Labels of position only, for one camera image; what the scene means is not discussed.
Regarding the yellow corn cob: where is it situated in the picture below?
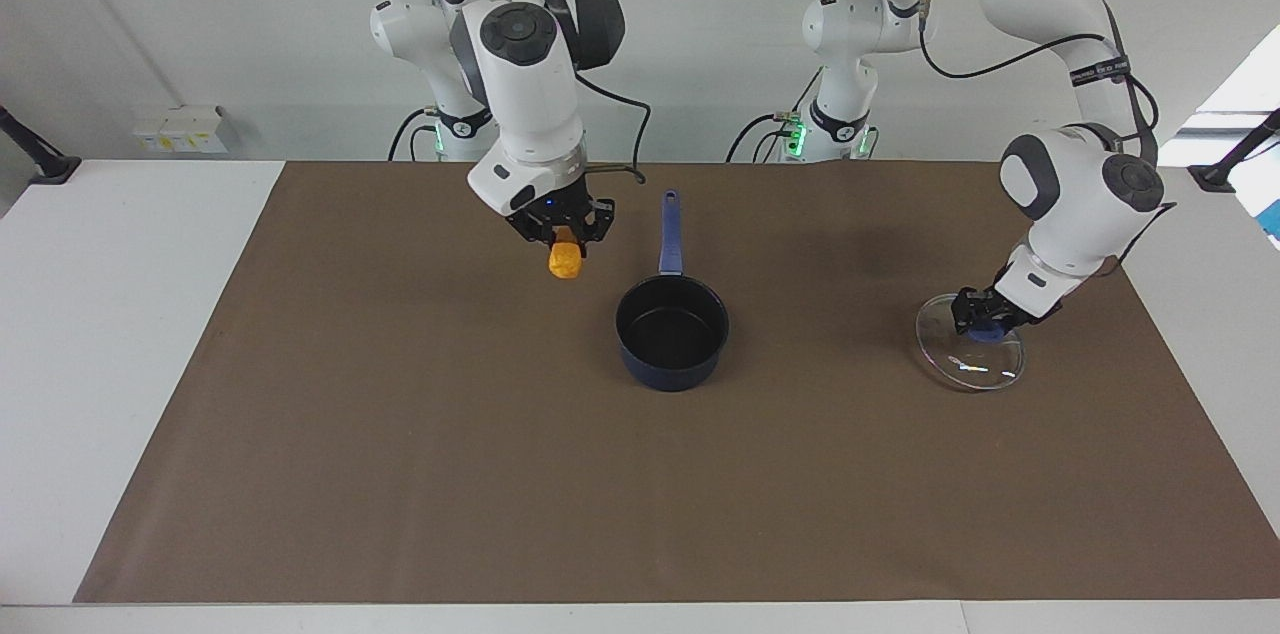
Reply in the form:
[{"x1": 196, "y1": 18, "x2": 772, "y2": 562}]
[{"x1": 547, "y1": 227, "x2": 584, "y2": 280}]

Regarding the glass lid with blue knob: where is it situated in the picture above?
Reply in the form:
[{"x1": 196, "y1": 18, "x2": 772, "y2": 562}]
[{"x1": 915, "y1": 292, "x2": 1028, "y2": 393}]

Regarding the dark blue saucepan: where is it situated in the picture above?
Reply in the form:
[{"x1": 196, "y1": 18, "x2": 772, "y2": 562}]
[{"x1": 614, "y1": 190, "x2": 730, "y2": 393}]

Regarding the black clamp stand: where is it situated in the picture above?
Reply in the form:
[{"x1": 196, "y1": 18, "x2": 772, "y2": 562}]
[
  {"x1": 0, "y1": 106, "x2": 81, "y2": 185},
  {"x1": 1188, "y1": 109, "x2": 1280, "y2": 193}
]

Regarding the brown table mat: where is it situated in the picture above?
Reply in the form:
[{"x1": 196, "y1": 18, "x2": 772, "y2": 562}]
[{"x1": 73, "y1": 161, "x2": 1280, "y2": 605}]

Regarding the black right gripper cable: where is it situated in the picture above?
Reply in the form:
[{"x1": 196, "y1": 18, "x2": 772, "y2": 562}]
[{"x1": 340, "y1": 0, "x2": 653, "y2": 187}]

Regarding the black left base cable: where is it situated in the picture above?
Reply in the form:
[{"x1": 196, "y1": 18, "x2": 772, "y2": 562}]
[{"x1": 727, "y1": 69, "x2": 823, "y2": 163}]

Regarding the black base cable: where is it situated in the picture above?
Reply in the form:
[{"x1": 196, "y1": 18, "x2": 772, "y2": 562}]
[
  {"x1": 727, "y1": 69, "x2": 823, "y2": 163},
  {"x1": 388, "y1": 107, "x2": 441, "y2": 162}
]

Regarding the black right base cable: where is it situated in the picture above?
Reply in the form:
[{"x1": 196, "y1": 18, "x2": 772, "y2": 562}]
[{"x1": 388, "y1": 107, "x2": 441, "y2": 162}]

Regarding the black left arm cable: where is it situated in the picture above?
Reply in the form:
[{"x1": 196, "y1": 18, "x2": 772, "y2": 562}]
[{"x1": 918, "y1": 0, "x2": 1179, "y2": 265}]

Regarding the white wall socket box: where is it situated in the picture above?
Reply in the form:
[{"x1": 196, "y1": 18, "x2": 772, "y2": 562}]
[{"x1": 133, "y1": 106, "x2": 229, "y2": 155}]

